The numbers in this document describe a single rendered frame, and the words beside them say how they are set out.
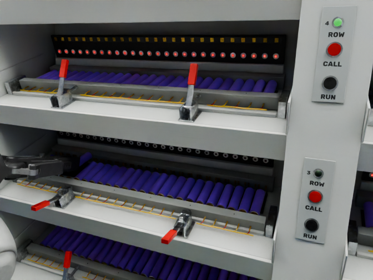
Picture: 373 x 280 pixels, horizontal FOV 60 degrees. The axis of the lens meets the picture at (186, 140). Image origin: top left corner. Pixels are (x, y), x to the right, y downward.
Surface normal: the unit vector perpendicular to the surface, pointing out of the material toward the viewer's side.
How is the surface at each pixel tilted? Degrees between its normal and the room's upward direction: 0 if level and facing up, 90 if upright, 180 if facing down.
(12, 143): 90
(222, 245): 21
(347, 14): 90
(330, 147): 90
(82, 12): 111
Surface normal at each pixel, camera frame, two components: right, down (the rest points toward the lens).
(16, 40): 0.93, 0.11
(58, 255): -0.08, -0.86
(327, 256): -0.37, 0.15
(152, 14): -0.37, 0.49
